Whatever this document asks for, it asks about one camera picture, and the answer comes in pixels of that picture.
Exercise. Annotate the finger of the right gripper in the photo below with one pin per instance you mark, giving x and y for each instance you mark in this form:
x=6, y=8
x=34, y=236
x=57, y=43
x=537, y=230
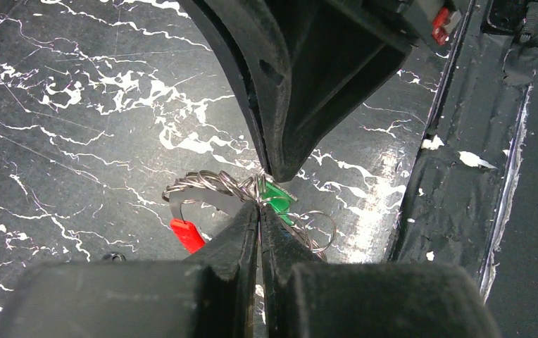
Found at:
x=218, y=22
x=330, y=57

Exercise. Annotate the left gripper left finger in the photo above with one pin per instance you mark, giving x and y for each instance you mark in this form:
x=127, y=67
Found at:
x=208, y=294

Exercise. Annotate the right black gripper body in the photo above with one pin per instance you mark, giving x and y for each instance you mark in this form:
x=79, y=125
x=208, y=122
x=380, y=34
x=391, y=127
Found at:
x=431, y=21

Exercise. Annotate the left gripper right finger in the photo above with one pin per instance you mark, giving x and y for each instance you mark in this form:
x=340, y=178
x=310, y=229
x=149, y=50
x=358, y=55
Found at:
x=307, y=297

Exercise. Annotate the metal keyring with red handle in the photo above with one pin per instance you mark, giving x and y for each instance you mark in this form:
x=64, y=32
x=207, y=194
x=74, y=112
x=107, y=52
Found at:
x=227, y=195

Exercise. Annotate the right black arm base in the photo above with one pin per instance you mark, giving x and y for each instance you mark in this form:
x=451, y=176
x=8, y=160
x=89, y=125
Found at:
x=518, y=19

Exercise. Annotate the teal tag key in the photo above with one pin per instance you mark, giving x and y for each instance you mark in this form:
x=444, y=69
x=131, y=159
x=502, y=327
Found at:
x=280, y=200

